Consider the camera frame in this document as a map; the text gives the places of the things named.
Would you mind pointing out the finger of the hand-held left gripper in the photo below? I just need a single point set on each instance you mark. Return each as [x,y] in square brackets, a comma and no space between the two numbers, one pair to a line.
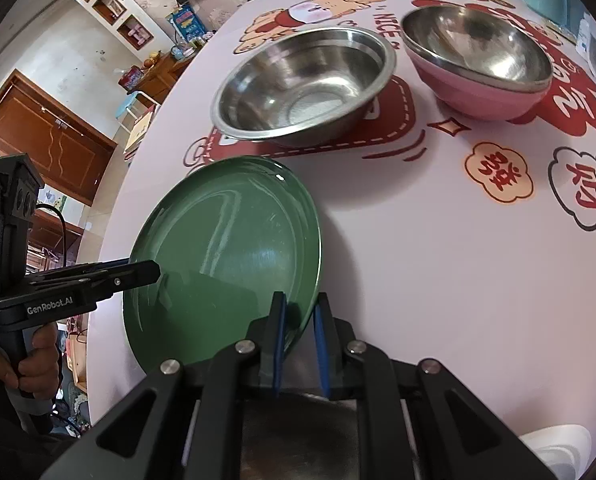
[62,271]
[137,272]

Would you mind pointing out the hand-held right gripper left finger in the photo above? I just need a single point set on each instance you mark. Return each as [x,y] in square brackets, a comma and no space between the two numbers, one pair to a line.
[279,340]

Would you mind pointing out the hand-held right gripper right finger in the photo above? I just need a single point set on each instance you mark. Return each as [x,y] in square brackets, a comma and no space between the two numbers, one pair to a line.
[322,345]

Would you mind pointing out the green plate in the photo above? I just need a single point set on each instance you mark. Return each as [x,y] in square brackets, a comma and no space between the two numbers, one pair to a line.
[217,240]

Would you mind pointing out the wide steel bowl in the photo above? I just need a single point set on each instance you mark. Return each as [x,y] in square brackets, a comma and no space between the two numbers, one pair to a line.
[298,85]

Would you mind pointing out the white plate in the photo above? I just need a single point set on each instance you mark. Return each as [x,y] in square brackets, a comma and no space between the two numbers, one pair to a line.
[560,447]

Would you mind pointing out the pink bowl with steel inside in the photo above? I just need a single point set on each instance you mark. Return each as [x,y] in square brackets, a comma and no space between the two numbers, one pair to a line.
[473,102]

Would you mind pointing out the person's left hand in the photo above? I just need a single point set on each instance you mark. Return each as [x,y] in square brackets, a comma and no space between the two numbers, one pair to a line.
[45,360]

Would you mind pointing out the wooden entry door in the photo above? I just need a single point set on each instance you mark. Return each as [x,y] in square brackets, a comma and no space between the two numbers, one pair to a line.
[42,145]

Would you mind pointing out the pink printed tablecloth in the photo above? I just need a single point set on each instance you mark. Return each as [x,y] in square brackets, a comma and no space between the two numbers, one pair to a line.
[403,240]

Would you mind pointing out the stack of books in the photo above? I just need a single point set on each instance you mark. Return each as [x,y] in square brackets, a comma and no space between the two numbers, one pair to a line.
[137,132]

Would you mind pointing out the round light blue stool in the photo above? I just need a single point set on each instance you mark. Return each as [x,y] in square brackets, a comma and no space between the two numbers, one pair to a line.
[127,105]

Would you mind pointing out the pink box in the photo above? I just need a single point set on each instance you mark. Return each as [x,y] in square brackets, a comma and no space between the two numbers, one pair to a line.
[130,80]

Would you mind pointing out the wooden sideboard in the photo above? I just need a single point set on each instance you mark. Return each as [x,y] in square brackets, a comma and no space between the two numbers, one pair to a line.
[165,77]

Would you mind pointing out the blue printed box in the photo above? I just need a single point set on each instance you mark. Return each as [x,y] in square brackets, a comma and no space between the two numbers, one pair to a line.
[187,22]

